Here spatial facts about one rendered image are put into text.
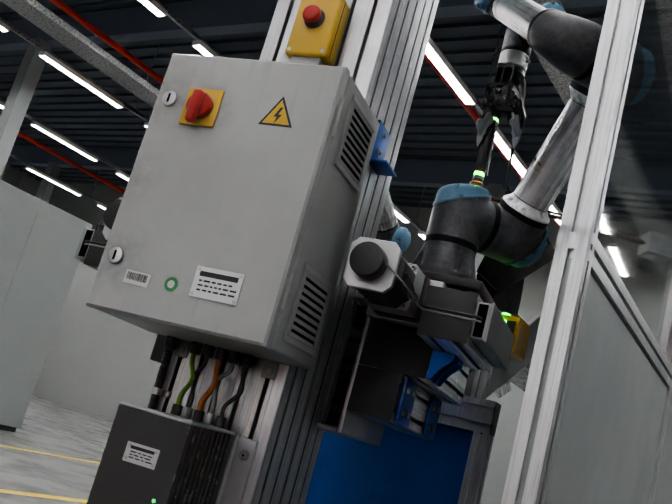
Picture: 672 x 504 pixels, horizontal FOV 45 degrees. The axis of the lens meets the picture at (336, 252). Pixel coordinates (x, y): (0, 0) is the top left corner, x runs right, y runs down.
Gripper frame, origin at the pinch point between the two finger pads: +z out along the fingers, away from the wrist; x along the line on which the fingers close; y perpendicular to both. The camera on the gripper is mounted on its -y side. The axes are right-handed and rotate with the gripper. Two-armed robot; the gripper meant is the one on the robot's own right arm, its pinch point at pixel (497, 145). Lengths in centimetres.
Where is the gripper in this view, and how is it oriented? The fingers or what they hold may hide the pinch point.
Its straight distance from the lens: 213.0
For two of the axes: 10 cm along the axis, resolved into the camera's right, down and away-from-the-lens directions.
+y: -4.6, -3.3, -8.2
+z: -2.6, 9.4, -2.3
